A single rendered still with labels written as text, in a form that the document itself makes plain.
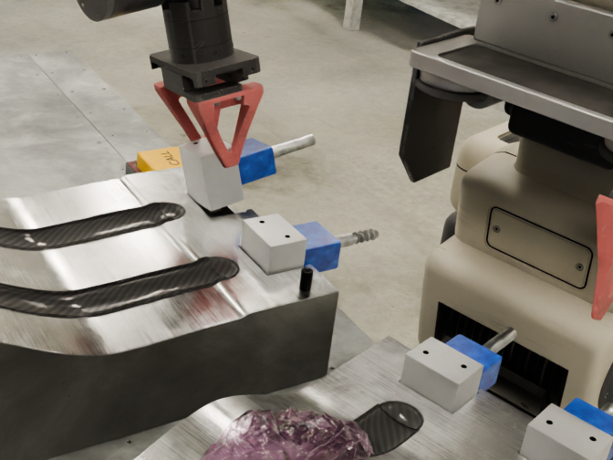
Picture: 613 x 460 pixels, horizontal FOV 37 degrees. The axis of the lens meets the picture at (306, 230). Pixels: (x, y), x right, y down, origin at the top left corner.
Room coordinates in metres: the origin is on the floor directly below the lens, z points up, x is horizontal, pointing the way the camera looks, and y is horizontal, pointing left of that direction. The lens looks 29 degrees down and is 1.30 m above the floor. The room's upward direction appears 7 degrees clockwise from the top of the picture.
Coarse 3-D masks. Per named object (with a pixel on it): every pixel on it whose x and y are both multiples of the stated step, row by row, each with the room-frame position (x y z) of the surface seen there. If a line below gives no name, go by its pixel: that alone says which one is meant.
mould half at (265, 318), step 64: (64, 192) 0.77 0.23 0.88; (128, 192) 0.78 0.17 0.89; (0, 256) 0.62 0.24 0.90; (64, 256) 0.66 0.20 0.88; (128, 256) 0.67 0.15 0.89; (192, 256) 0.68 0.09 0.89; (0, 320) 0.52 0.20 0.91; (64, 320) 0.56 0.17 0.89; (128, 320) 0.58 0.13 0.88; (192, 320) 0.58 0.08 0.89; (256, 320) 0.60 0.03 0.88; (320, 320) 0.64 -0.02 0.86; (0, 384) 0.49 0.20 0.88; (64, 384) 0.51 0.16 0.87; (128, 384) 0.54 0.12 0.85; (192, 384) 0.57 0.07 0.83; (256, 384) 0.61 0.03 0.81; (0, 448) 0.49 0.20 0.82; (64, 448) 0.51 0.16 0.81
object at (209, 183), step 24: (192, 144) 0.79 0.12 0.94; (264, 144) 0.80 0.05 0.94; (288, 144) 0.82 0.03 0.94; (312, 144) 0.84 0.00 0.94; (192, 168) 0.77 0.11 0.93; (216, 168) 0.76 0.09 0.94; (240, 168) 0.77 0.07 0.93; (264, 168) 0.79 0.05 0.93; (192, 192) 0.78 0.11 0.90; (216, 192) 0.75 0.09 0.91; (240, 192) 0.77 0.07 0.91
